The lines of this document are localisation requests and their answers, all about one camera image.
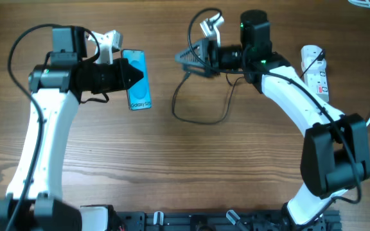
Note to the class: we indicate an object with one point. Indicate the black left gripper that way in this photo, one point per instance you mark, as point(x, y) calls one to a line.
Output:
point(121, 66)

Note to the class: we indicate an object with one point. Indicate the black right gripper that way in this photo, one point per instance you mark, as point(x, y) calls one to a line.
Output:
point(207, 48)

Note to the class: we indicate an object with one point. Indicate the Galaxy S25 smartphone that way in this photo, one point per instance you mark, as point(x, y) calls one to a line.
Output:
point(139, 96)

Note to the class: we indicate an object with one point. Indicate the white power strip socket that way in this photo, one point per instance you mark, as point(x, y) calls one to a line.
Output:
point(313, 65)

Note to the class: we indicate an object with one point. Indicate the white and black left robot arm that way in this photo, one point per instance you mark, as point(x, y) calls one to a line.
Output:
point(80, 61)

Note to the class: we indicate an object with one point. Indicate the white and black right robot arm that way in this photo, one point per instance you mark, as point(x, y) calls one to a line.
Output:
point(335, 157)

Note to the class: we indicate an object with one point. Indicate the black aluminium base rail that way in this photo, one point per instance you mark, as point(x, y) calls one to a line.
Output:
point(220, 221)

